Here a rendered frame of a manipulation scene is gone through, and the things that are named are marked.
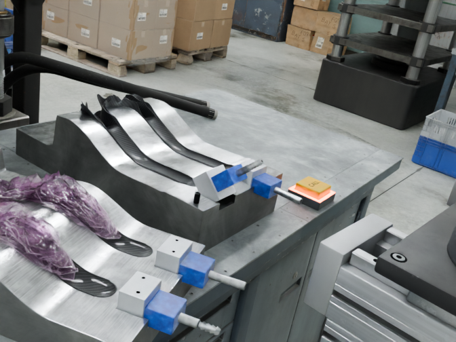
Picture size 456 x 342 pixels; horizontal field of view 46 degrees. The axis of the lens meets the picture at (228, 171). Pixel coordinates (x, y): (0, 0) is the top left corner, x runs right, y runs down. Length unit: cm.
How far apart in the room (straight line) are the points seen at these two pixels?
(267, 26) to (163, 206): 718
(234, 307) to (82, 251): 45
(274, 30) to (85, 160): 702
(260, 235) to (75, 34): 445
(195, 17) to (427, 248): 509
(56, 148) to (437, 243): 75
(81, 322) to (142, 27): 433
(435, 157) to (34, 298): 366
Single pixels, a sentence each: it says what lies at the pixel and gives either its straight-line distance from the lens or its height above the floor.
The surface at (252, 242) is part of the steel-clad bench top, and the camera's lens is 99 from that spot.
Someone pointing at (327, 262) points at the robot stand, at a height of 97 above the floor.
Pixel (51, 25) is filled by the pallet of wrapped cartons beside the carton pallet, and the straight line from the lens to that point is 557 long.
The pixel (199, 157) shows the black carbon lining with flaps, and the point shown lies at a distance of 109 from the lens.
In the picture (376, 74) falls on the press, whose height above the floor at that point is 40.
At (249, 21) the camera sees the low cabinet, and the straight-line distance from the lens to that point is 819.
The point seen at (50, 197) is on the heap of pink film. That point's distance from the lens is 83.
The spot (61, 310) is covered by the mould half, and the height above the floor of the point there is 86.
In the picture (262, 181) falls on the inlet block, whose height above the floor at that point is 90.
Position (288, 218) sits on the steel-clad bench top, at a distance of 110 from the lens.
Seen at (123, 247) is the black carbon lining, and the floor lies 85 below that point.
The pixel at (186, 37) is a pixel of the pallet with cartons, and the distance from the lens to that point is 562.
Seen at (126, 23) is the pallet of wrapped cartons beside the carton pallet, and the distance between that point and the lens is 485.
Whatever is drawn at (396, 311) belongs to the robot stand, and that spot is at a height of 96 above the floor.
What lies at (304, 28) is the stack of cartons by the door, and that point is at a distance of 784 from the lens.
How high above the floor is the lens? 130
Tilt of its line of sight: 24 degrees down
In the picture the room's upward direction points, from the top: 11 degrees clockwise
